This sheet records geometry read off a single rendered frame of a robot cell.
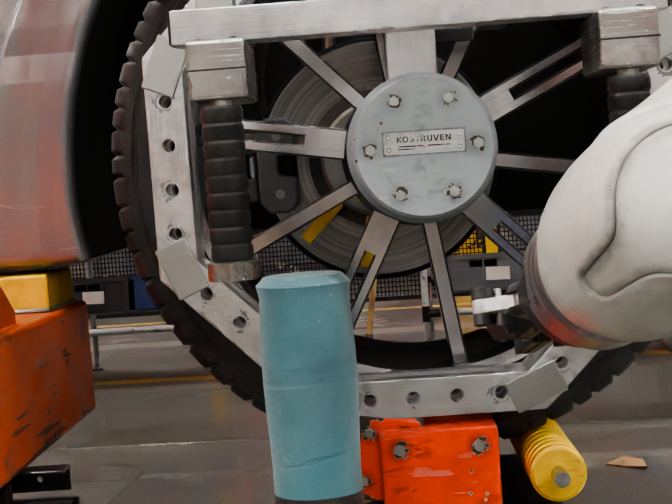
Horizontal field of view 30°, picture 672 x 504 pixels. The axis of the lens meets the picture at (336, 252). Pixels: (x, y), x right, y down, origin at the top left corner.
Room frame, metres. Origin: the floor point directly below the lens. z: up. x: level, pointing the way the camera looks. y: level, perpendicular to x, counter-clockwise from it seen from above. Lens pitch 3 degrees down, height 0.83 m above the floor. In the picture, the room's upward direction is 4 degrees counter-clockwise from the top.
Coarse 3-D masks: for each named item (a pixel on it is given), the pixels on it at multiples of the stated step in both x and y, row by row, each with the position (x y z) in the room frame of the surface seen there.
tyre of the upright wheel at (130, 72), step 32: (160, 0) 1.35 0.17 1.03; (160, 32) 1.35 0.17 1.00; (128, 64) 1.36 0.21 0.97; (128, 96) 1.35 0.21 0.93; (128, 128) 1.35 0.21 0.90; (128, 160) 1.35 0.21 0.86; (128, 192) 1.35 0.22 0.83; (128, 224) 1.35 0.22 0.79; (160, 288) 1.35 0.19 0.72; (192, 320) 1.35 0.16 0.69; (192, 352) 1.36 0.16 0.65; (224, 352) 1.35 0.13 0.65; (608, 352) 1.33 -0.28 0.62; (640, 352) 1.34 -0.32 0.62; (224, 384) 1.36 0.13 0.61; (256, 384) 1.35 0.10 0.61; (576, 384) 1.34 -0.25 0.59; (608, 384) 1.35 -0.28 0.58; (512, 416) 1.34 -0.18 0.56; (544, 416) 1.34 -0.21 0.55
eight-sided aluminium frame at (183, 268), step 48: (192, 0) 1.26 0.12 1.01; (240, 0) 1.26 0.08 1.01; (192, 144) 1.31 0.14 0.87; (192, 192) 1.27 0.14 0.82; (192, 240) 1.27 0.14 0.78; (192, 288) 1.26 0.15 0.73; (240, 288) 1.32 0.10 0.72; (240, 336) 1.26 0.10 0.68; (384, 384) 1.26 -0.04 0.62; (432, 384) 1.26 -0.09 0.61; (480, 384) 1.26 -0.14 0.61; (528, 384) 1.25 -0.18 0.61
